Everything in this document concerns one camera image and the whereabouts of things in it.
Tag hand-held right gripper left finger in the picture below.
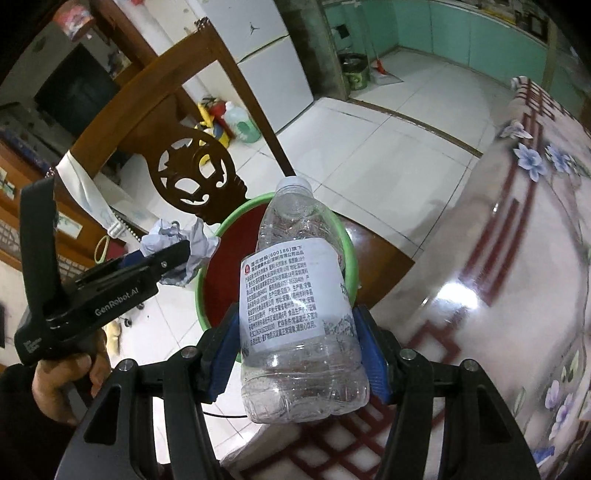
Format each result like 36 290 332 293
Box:
55 307 245 480

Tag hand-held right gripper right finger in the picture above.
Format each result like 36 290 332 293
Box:
353 305 543 480

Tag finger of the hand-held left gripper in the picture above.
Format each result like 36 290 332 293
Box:
117 249 148 269
121 239 193 286

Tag white paper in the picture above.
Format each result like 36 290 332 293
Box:
141 217 222 287

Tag green plastic basin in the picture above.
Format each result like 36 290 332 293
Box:
194 193 360 365

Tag clear plastic water bottle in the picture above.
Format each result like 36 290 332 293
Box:
239 176 370 424

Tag person's left forearm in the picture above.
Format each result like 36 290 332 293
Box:
0 364 79 480

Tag person's left hand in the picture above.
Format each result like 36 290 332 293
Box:
32 342 112 423

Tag wooden cabinet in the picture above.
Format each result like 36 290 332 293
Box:
0 138 130 278

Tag carved wooden chair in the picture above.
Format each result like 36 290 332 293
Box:
55 17 416 308

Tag yellow toy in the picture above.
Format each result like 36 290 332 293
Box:
196 97 232 148

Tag green detergent jug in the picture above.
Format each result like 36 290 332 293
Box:
224 102 262 144

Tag floral tablecloth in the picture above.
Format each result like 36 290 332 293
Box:
222 76 591 480

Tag black television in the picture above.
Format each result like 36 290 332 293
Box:
34 44 122 139

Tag white refrigerator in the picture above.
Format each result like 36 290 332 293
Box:
191 0 315 134

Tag red printed box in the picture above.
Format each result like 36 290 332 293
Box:
53 7 95 40

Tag green patterned bin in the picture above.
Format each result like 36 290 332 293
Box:
339 52 370 93

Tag red broom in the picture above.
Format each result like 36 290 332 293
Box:
367 28 402 86

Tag teal kitchen cabinets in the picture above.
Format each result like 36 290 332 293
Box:
323 0 591 121

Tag white cloth strap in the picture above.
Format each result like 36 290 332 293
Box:
58 150 134 241

